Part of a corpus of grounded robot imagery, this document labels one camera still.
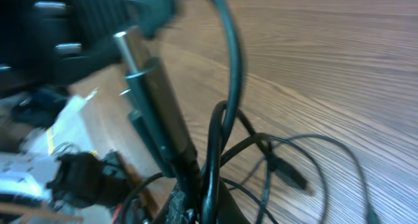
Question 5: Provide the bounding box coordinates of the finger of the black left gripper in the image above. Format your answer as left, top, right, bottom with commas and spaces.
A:
116, 0, 180, 38

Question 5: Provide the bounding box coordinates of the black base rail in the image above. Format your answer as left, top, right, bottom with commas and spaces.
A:
102, 151, 163, 224

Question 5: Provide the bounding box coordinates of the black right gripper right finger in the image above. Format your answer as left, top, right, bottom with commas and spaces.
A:
217, 181, 249, 224

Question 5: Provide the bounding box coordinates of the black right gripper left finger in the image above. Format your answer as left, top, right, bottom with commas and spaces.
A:
152, 183, 198, 224

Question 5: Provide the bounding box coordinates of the black usb cable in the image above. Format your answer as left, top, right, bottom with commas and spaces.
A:
112, 0, 383, 224

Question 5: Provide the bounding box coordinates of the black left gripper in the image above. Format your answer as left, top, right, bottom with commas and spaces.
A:
1, 0, 129, 97

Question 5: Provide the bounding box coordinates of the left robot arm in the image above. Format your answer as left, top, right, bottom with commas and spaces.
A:
1, 0, 176, 223

